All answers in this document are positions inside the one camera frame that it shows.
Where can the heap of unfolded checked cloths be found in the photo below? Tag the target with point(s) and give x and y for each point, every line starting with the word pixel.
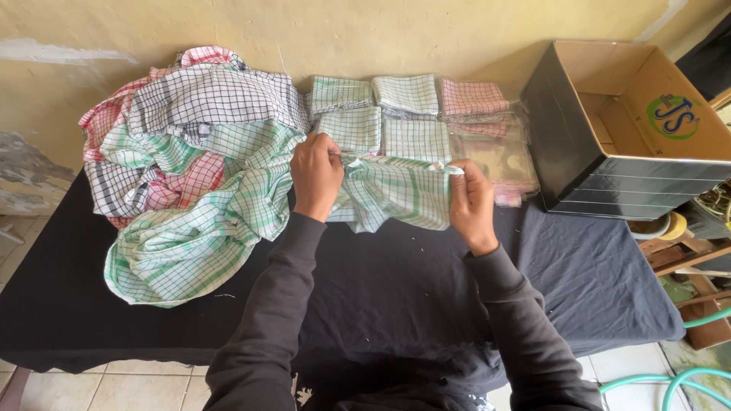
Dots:
pixel 188 177

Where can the person's right hand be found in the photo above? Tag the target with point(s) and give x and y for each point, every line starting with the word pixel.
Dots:
pixel 473 214

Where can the stack of clear plastic bags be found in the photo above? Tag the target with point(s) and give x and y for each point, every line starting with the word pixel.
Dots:
pixel 502 157

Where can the black table cover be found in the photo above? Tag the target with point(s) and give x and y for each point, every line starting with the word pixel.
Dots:
pixel 400 279

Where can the person's left hand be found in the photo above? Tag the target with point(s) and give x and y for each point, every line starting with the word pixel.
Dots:
pixel 313 181

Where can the dark fabric sheet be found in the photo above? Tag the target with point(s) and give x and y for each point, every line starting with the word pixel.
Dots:
pixel 711 60

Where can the wooden frame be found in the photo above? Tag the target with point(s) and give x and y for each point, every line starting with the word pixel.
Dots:
pixel 694 268

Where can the folded red cloth in bag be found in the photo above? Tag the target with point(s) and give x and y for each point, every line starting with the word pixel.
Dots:
pixel 473 97

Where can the black cardboard box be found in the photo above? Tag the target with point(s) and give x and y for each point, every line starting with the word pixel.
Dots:
pixel 622 131

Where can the person's left fingers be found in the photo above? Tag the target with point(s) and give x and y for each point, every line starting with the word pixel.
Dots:
pixel 330 149

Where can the green checked cloth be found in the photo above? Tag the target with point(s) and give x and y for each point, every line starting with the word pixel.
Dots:
pixel 417 139
pixel 394 194
pixel 351 129
pixel 407 93
pixel 341 93

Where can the person's right fingers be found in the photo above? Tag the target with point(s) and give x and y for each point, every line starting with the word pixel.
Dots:
pixel 461 181

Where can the person's black shirt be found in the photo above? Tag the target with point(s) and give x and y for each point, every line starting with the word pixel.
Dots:
pixel 394 397

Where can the folded green checked cloth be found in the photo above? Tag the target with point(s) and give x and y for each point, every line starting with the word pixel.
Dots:
pixel 407 93
pixel 351 129
pixel 341 93
pixel 417 139

